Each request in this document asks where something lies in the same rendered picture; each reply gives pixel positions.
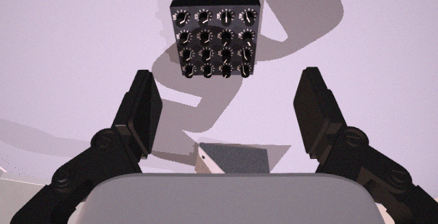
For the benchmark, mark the black knob box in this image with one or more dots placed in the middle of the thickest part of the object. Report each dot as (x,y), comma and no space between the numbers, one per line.
(231,23)

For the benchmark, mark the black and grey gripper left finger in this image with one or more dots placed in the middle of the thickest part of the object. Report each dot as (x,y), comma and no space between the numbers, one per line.
(114,151)

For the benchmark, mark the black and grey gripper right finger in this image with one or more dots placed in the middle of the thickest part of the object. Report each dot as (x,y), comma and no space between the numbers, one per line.
(344,151)

